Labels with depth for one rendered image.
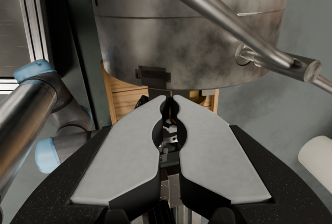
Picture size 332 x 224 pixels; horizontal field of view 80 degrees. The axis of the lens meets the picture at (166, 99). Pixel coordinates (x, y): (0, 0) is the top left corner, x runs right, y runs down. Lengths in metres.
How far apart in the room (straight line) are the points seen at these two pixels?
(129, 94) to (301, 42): 1.80
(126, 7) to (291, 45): 1.92
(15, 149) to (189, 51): 0.25
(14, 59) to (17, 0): 0.31
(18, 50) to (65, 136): 0.95
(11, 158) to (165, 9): 0.26
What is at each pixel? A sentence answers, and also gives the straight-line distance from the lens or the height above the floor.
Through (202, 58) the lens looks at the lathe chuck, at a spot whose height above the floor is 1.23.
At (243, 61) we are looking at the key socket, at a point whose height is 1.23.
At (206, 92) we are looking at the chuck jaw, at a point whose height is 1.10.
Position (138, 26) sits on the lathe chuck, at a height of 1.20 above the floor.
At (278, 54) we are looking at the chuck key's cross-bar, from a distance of 0.20.
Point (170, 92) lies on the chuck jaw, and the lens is 0.29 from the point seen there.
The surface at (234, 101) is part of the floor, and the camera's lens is 1.98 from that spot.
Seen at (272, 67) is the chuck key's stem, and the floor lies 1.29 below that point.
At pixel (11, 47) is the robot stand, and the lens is 1.38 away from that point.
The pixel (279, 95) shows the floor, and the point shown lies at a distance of 2.27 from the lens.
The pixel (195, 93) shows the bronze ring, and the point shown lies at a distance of 0.42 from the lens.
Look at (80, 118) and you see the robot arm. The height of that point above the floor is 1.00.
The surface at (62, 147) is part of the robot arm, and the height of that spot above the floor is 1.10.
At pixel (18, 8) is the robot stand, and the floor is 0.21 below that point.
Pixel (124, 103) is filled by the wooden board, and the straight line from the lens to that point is 0.64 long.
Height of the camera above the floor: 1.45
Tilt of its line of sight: 60 degrees down
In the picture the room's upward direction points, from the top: 152 degrees clockwise
